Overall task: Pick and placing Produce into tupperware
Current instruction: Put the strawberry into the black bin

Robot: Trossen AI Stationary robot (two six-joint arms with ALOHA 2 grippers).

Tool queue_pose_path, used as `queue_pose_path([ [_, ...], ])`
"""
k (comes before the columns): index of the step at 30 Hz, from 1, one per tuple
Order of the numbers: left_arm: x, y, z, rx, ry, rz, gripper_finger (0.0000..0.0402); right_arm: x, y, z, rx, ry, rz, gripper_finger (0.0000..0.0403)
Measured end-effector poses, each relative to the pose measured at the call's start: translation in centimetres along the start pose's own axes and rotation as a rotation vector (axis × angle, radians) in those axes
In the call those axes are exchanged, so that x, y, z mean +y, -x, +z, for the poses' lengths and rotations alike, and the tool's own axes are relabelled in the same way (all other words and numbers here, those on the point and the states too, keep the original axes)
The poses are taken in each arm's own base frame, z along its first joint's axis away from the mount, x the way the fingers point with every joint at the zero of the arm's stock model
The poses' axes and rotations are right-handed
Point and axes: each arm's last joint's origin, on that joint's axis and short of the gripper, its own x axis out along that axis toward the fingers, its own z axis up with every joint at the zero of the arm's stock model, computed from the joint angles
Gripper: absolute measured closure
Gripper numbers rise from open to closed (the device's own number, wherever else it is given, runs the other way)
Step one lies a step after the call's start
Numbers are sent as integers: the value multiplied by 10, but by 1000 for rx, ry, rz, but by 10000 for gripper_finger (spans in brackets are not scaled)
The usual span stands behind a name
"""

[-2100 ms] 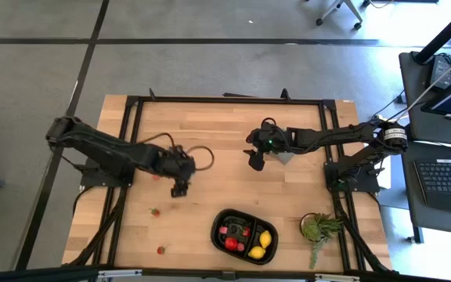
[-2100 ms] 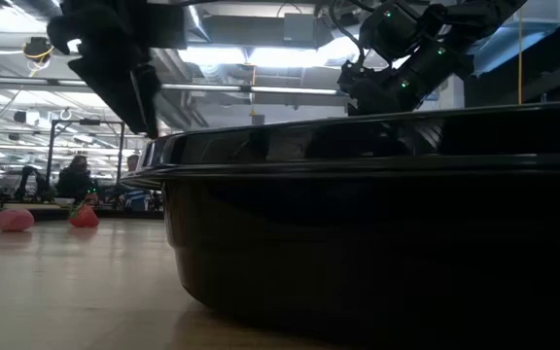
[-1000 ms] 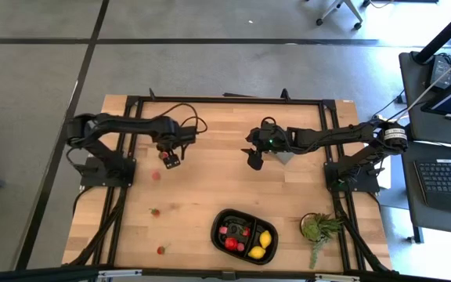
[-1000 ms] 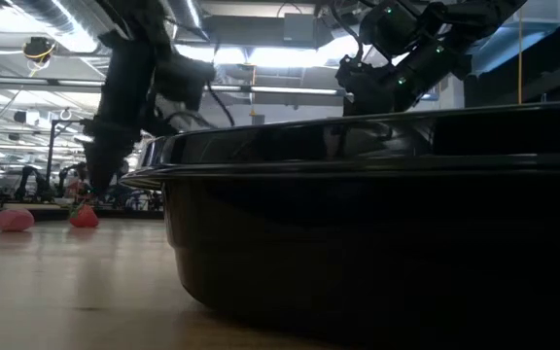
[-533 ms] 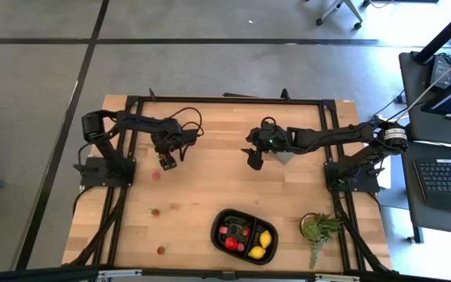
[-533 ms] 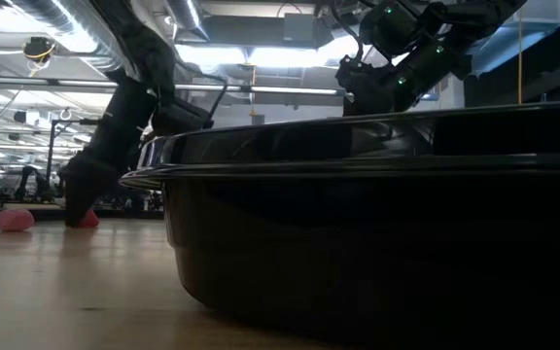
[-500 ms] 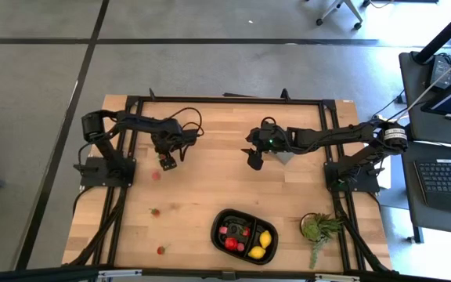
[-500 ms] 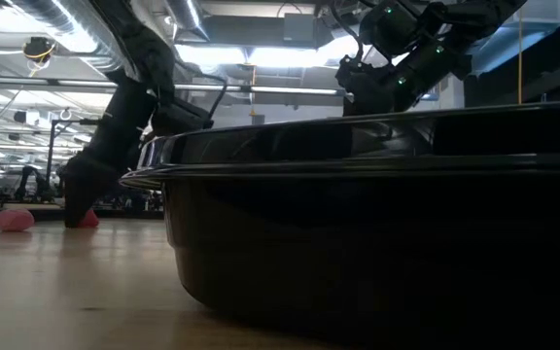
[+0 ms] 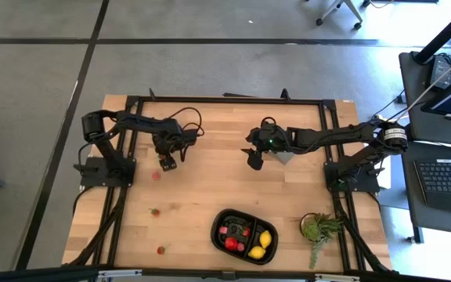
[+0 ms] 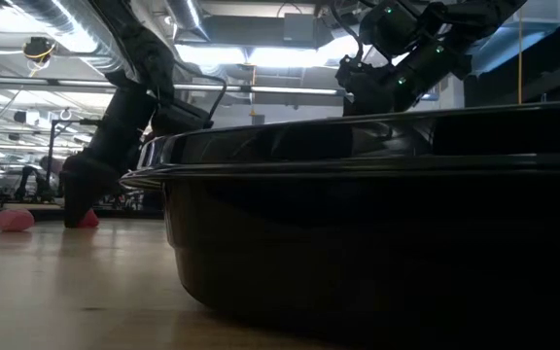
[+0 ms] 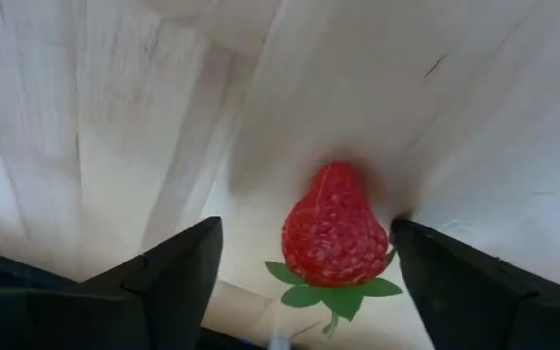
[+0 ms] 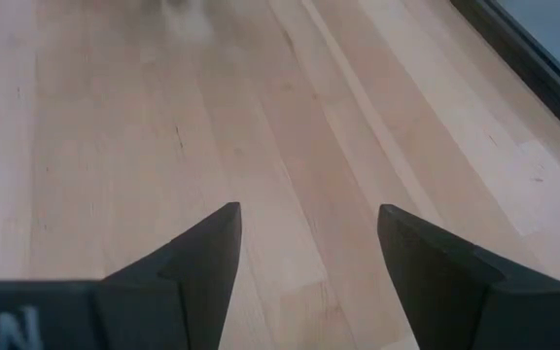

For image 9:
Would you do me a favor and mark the black keyboard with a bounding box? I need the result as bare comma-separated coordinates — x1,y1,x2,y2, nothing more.
413,157,451,215

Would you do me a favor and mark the black plastic tupperware container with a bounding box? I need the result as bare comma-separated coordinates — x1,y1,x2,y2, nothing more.
210,208,280,266

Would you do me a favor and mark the green succulent in pot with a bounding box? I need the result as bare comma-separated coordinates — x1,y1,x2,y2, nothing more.
299,211,345,271

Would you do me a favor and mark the black power adapter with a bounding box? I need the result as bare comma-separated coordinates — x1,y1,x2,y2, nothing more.
428,54,451,90

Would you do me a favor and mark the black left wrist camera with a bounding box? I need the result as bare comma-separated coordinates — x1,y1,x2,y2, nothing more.
180,128,200,144

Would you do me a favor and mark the folded grey cloth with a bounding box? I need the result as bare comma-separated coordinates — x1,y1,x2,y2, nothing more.
272,151,295,166

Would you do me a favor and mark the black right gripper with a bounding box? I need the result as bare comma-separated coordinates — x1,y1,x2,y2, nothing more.
240,127,289,172

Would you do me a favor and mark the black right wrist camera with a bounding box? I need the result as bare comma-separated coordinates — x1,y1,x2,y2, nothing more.
259,116,278,130

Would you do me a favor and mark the white paper sheet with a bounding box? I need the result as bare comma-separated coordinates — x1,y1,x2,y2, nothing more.
377,155,393,190

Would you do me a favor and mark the black metal pole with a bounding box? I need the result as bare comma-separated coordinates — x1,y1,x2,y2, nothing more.
412,0,451,66

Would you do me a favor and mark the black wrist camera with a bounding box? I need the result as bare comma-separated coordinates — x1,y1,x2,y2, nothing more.
180,128,200,144
259,116,278,130

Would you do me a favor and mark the office chair base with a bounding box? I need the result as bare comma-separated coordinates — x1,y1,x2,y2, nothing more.
315,0,364,31

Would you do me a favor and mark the yellow toy lemon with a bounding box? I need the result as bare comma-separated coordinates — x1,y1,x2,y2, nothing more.
247,245,267,260
258,230,273,249

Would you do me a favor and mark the black desk with pole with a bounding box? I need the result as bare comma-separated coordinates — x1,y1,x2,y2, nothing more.
399,50,451,143

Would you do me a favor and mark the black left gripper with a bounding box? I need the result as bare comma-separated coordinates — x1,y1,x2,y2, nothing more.
153,131,186,172

